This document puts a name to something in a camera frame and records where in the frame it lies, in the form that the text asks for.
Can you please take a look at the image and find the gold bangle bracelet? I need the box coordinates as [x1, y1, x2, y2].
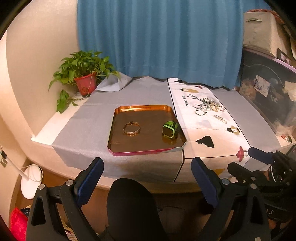
[122, 121, 142, 137]

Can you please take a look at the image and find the green black smartwatch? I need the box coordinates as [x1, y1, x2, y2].
[162, 120, 180, 140]

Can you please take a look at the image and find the pile of tangled jewelry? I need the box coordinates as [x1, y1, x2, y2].
[187, 94, 225, 113]

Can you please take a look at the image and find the white floor fan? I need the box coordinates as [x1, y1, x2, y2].
[1, 146, 44, 199]

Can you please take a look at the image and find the grey table cloth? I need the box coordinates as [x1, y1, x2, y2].
[53, 77, 287, 184]

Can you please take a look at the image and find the black chair back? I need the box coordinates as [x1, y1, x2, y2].
[106, 178, 167, 240]

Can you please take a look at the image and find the white printed table runner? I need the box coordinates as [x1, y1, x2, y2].
[168, 78, 250, 183]

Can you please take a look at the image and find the orange metal tray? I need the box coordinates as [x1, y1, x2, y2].
[107, 105, 187, 156]

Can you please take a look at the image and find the green potted plant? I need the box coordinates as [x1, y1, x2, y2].
[48, 50, 122, 114]

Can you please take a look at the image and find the beige fabric storage box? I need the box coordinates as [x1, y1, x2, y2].
[243, 11, 295, 59]

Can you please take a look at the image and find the blue curtain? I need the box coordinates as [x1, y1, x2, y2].
[77, 1, 243, 89]

